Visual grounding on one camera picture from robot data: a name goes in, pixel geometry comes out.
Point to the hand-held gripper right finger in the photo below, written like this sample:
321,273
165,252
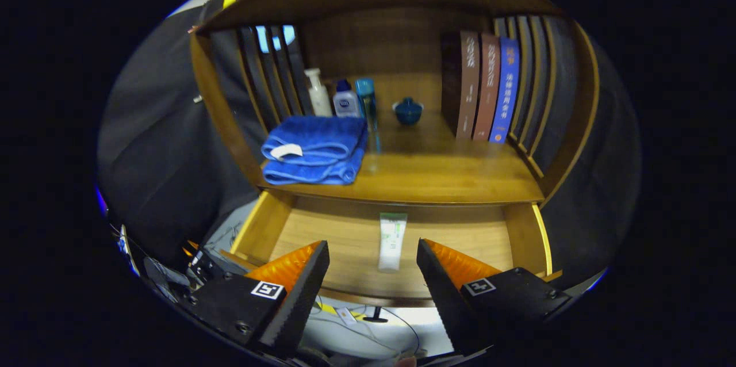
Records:
443,298

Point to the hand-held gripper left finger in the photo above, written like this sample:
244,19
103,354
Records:
302,298

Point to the wooden drawer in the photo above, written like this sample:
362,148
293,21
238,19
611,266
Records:
345,240

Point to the white green tube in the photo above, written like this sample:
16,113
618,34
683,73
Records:
392,243

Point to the wooden countertop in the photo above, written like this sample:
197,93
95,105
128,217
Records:
437,171

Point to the wooden cabinet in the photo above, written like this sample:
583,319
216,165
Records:
374,39

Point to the yellow floor tape strip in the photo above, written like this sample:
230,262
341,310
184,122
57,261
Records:
326,308

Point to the folded blue towel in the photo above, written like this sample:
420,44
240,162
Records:
322,137

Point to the blue lidded teacup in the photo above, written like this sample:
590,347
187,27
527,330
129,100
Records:
408,113

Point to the white bottle with blue cap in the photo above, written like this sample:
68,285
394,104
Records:
347,105

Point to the white pump bottle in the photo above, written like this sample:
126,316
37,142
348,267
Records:
320,99

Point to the black backdrop cloth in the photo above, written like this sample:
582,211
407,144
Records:
161,154

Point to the teal bottle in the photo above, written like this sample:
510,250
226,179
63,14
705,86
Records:
366,96

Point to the dark brown book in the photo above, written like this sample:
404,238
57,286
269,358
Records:
467,85

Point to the reddish brown book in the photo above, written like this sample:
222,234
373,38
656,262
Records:
487,88

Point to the blue book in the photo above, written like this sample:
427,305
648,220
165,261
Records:
506,91

